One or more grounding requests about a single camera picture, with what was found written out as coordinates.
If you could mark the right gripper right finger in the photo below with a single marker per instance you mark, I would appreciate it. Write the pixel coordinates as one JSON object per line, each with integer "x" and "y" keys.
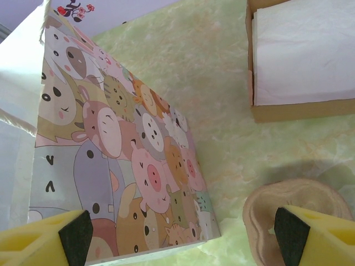
{"x": 319, "y": 241}

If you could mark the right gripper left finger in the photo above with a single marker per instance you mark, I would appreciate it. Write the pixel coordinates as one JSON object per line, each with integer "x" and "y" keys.
{"x": 33, "y": 243}

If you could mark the brown pulp cup carrier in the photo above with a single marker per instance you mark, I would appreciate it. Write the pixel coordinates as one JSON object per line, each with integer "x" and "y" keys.
{"x": 258, "y": 221}

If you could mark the brown cardboard napkin tray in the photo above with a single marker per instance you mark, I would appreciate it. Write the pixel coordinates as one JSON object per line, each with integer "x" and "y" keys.
{"x": 291, "y": 112}

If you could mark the white napkin stack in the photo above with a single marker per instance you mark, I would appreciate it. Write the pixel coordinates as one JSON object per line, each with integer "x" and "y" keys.
{"x": 305, "y": 55}

